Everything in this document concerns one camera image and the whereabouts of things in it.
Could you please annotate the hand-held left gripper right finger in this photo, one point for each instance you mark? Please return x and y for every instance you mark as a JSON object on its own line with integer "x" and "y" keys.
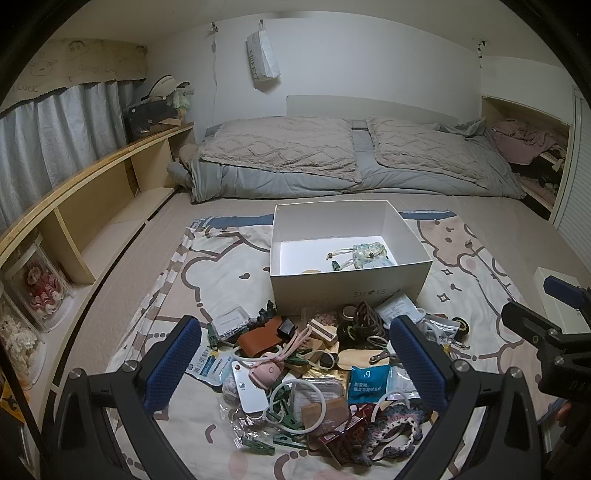
{"x": 418, "y": 364}

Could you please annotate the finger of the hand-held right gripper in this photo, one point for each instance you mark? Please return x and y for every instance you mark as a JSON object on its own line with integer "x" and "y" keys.
{"x": 526, "y": 318}
{"x": 556, "y": 286}

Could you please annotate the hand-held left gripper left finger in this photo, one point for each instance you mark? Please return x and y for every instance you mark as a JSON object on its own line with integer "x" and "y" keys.
{"x": 173, "y": 364}

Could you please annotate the printed clear packet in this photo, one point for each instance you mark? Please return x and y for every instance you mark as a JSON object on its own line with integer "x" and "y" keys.
{"x": 401, "y": 381}

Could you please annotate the blue white packet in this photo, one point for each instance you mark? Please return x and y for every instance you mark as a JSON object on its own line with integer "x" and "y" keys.
{"x": 207, "y": 364}

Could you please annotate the purple crocheted scrunchie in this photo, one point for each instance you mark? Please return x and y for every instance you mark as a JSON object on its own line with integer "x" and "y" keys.
{"x": 397, "y": 415}

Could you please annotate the white cardboard box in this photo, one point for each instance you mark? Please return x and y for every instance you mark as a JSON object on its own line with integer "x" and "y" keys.
{"x": 323, "y": 290}

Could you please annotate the clear zip packet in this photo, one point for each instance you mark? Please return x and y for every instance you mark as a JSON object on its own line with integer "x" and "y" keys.
{"x": 441, "y": 330}

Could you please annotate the blue tissue pack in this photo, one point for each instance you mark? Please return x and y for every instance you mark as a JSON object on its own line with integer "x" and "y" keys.
{"x": 367, "y": 381}

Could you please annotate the black tape roll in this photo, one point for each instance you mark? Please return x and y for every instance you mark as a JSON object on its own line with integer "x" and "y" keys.
{"x": 460, "y": 326}

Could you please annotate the silver foil packet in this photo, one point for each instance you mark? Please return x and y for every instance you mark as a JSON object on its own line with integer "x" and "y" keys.
{"x": 397, "y": 304}

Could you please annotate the clear plastic case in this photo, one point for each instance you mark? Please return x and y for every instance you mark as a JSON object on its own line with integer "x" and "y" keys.
{"x": 229, "y": 321}

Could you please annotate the dark red box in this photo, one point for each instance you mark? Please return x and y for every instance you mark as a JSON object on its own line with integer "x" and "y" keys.
{"x": 364, "y": 415}
{"x": 341, "y": 443}

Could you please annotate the brown leather pouch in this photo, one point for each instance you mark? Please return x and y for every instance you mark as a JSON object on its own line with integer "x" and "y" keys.
{"x": 256, "y": 344}

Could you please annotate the pink handheld fan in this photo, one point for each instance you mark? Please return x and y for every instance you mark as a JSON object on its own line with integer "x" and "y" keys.
{"x": 265, "y": 373}

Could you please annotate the silver clear packet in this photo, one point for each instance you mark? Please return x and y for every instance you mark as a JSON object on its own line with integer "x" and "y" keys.
{"x": 323, "y": 387}

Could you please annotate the kraft paper card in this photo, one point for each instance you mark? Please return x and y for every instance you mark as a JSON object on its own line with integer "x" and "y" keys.
{"x": 325, "y": 411}

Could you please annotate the white louvred door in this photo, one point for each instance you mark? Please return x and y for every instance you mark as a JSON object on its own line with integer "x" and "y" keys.
{"x": 577, "y": 184}

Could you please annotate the cartoon printed blanket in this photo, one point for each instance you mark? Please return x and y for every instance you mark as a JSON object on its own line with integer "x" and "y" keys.
{"x": 231, "y": 277}

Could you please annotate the dark clothes pile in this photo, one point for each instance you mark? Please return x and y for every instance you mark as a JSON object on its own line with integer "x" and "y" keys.
{"x": 545, "y": 173}

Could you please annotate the black charger plug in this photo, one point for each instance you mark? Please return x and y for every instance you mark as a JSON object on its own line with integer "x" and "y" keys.
{"x": 287, "y": 327}

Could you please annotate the pink clothes pile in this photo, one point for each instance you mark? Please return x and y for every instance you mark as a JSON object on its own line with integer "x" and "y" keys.
{"x": 521, "y": 141}

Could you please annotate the pink flower display box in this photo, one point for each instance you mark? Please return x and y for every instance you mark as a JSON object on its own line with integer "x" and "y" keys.
{"x": 39, "y": 286}

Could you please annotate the white flower display box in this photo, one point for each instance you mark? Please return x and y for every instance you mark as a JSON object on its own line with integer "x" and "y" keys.
{"x": 16, "y": 341}

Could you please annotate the wooden shelf unit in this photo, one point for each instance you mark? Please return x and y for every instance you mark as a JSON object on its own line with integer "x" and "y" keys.
{"x": 106, "y": 194}

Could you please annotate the grey quilt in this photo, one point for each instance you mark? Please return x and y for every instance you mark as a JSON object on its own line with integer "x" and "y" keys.
{"x": 277, "y": 182}

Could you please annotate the white headboard panel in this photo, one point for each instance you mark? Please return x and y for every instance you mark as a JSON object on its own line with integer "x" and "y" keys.
{"x": 392, "y": 108}

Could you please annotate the black bag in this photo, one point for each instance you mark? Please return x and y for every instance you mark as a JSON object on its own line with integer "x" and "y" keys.
{"x": 147, "y": 117}

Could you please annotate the grey curtain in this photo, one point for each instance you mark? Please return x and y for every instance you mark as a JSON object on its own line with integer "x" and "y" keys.
{"x": 60, "y": 138}

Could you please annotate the green white plush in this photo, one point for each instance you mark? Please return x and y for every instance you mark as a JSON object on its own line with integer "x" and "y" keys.
{"x": 182, "y": 98}

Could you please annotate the white cap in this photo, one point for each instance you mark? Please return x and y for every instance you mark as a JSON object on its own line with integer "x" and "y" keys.
{"x": 164, "y": 85}

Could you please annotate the beige printed valance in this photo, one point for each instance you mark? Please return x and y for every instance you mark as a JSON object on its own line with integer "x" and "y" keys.
{"x": 83, "y": 60}

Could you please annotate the white hanging bag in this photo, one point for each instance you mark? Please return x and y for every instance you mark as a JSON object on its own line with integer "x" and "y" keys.
{"x": 261, "y": 57}

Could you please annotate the wooden wall niche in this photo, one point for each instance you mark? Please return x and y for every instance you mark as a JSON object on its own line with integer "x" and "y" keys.
{"x": 521, "y": 108}

